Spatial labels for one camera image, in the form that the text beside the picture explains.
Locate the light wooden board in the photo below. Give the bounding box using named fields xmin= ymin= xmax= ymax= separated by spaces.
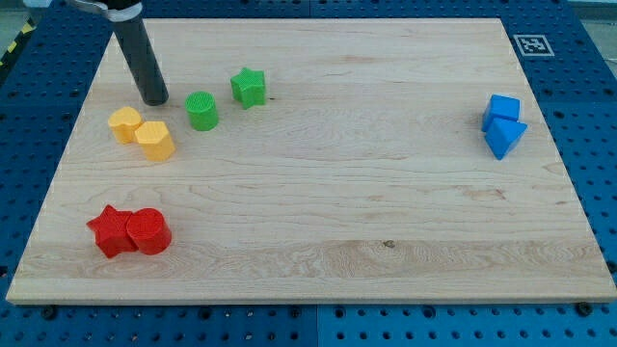
xmin=7 ymin=18 xmax=616 ymax=305

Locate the green star block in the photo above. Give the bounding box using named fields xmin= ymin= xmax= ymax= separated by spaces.
xmin=230 ymin=67 xmax=266 ymax=109

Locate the green cylinder block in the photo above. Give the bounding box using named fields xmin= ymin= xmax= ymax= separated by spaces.
xmin=185 ymin=91 xmax=219 ymax=131

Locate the yellow hexagon block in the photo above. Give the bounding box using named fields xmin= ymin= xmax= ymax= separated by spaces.
xmin=135 ymin=120 xmax=175 ymax=162

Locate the red cylinder block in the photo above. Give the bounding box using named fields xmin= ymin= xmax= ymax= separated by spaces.
xmin=126 ymin=208 xmax=172 ymax=255

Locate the yellow heart block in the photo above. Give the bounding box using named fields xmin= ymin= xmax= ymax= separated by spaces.
xmin=107 ymin=107 xmax=144 ymax=145

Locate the blue triangle block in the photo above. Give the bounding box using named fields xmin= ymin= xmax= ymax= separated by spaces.
xmin=485 ymin=118 xmax=527 ymax=160

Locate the blue cube block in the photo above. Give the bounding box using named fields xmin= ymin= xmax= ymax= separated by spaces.
xmin=481 ymin=94 xmax=521 ymax=132

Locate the red star block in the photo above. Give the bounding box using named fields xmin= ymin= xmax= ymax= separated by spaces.
xmin=86 ymin=204 xmax=138 ymax=258

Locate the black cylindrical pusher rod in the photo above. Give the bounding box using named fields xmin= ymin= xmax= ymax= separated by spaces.
xmin=107 ymin=0 xmax=169 ymax=106

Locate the silver metal clamp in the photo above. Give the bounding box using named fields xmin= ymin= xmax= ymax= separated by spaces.
xmin=67 ymin=0 xmax=143 ymax=22

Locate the white fiducial marker tag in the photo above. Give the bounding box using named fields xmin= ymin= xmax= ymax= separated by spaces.
xmin=514 ymin=34 xmax=554 ymax=57

